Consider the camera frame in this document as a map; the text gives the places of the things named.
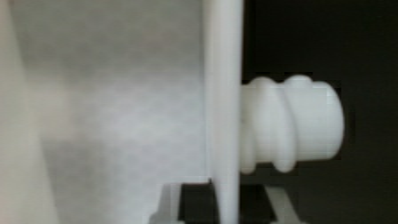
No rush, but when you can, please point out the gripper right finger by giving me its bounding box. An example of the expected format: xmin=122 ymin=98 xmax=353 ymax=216
xmin=239 ymin=185 xmax=309 ymax=224

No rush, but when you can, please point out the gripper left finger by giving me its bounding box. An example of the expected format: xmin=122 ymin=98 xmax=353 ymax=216
xmin=149 ymin=183 xmax=218 ymax=224

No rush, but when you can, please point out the white cabinet body box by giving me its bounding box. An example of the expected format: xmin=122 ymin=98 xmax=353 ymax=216
xmin=0 ymin=0 xmax=344 ymax=224

